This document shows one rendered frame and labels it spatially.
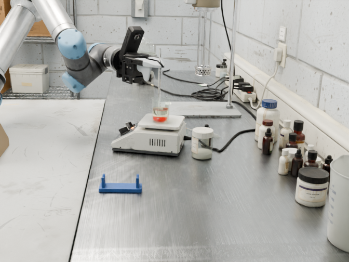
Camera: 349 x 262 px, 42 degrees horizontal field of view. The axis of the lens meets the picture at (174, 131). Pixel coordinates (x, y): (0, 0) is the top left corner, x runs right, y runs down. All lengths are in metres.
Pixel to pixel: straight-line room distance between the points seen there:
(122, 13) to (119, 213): 2.86
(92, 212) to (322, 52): 0.84
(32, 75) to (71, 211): 2.59
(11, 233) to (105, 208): 0.20
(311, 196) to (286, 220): 0.09
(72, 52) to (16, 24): 0.34
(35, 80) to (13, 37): 1.97
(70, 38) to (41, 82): 2.22
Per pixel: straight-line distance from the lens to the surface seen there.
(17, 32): 1.59
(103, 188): 1.06
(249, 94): 1.92
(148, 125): 1.26
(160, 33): 3.73
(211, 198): 1.05
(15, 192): 1.11
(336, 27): 1.37
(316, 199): 1.05
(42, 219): 0.98
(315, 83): 1.48
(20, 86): 3.57
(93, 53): 1.46
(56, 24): 1.39
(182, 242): 0.88
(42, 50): 3.81
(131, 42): 1.34
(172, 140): 1.26
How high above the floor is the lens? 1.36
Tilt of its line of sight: 18 degrees down
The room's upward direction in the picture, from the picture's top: 1 degrees clockwise
